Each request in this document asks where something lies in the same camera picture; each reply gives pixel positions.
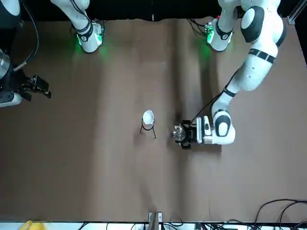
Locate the yellow plastic container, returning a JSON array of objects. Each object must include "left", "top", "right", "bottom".
[{"left": 20, "top": 220, "right": 47, "bottom": 230}]

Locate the clear glass alcohol lamp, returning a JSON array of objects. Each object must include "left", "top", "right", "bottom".
[{"left": 172, "top": 123, "right": 187, "bottom": 143}]

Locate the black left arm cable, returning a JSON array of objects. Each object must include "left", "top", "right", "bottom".
[{"left": 191, "top": 71, "right": 238, "bottom": 123}]

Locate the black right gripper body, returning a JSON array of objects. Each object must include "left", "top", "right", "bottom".
[{"left": 0, "top": 68, "right": 32, "bottom": 94}]

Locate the black desk cable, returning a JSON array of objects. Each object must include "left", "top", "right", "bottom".
[{"left": 256, "top": 197, "right": 307, "bottom": 230}]

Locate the black metal tripod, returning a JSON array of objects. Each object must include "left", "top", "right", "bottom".
[{"left": 140, "top": 118, "right": 157, "bottom": 139}]

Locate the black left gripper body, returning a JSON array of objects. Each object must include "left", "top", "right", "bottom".
[{"left": 187, "top": 121, "right": 199, "bottom": 145}]

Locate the aluminium frame post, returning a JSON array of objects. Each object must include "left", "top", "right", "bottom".
[
  {"left": 146, "top": 211, "right": 163, "bottom": 230},
  {"left": 286, "top": 0, "right": 306, "bottom": 25}
]

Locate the black left base cable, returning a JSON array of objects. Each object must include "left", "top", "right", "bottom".
[{"left": 188, "top": 18, "right": 210, "bottom": 37}]

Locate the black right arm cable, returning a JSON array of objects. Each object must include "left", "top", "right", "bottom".
[{"left": 13, "top": 0, "right": 40, "bottom": 72}]

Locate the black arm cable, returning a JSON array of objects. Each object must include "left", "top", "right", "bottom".
[
  {"left": 191, "top": 71, "right": 238, "bottom": 123},
  {"left": 13, "top": 0, "right": 40, "bottom": 72}
]

